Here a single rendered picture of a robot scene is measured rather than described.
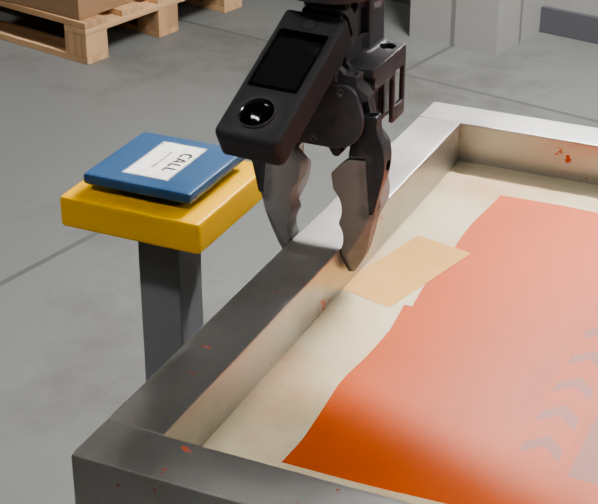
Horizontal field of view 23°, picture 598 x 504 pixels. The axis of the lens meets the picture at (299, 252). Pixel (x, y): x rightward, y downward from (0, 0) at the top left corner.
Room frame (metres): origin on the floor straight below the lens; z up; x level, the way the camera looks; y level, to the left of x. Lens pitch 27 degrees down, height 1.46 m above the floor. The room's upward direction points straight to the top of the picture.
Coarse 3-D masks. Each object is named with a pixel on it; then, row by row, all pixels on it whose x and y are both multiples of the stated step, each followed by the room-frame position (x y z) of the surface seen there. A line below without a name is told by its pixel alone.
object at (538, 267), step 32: (480, 224) 1.02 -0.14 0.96; (512, 224) 1.02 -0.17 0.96; (544, 224) 1.02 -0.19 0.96; (576, 224) 1.02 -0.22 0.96; (480, 256) 0.96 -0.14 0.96; (512, 256) 0.96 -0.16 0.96; (544, 256) 0.96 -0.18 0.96; (576, 256) 0.96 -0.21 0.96; (448, 288) 0.91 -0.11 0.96; (480, 288) 0.91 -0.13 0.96; (512, 288) 0.91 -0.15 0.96; (544, 288) 0.91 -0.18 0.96; (576, 288) 0.91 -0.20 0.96; (480, 320) 0.87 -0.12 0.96; (512, 320) 0.87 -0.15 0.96; (544, 320) 0.87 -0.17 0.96; (576, 320) 0.87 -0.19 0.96
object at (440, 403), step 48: (384, 336) 0.85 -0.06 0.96; (432, 336) 0.85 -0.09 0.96; (480, 336) 0.85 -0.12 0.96; (528, 336) 0.85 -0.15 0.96; (384, 384) 0.79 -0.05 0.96; (432, 384) 0.79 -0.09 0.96; (480, 384) 0.79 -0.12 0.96; (528, 384) 0.79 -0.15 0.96; (336, 432) 0.73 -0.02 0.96; (384, 432) 0.73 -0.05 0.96; (432, 432) 0.73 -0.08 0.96; (480, 432) 0.73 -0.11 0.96; (384, 480) 0.68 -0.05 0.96; (432, 480) 0.68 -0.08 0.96; (480, 480) 0.68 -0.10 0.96; (528, 480) 0.68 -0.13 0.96; (576, 480) 0.68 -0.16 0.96
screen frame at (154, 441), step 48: (432, 144) 1.09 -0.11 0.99; (480, 144) 1.13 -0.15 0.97; (528, 144) 1.12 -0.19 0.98; (576, 144) 1.10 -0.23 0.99; (336, 240) 0.92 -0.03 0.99; (384, 240) 0.98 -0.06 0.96; (288, 288) 0.85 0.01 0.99; (336, 288) 0.90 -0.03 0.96; (192, 336) 0.79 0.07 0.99; (240, 336) 0.79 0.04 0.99; (288, 336) 0.83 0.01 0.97; (144, 384) 0.73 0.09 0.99; (192, 384) 0.73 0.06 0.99; (240, 384) 0.76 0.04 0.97; (96, 432) 0.68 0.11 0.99; (144, 432) 0.68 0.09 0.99; (192, 432) 0.71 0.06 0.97; (96, 480) 0.65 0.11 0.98; (144, 480) 0.64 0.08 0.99; (192, 480) 0.64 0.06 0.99; (240, 480) 0.64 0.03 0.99; (288, 480) 0.64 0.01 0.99
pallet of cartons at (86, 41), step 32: (0, 0) 4.22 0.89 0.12; (32, 0) 4.14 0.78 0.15; (64, 0) 4.06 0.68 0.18; (96, 0) 4.09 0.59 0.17; (128, 0) 4.19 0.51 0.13; (160, 0) 4.25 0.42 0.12; (192, 0) 4.57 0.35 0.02; (224, 0) 4.48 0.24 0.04; (0, 32) 4.24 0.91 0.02; (32, 32) 4.24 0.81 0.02; (96, 32) 4.04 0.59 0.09; (160, 32) 4.25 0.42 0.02
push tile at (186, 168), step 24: (144, 144) 1.14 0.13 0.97; (168, 144) 1.14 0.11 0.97; (192, 144) 1.14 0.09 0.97; (96, 168) 1.09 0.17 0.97; (120, 168) 1.09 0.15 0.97; (144, 168) 1.09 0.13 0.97; (168, 168) 1.09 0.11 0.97; (192, 168) 1.09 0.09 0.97; (216, 168) 1.09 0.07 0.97; (144, 192) 1.06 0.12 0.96; (168, 192) 1.05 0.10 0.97; (192, 192) 1.05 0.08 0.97
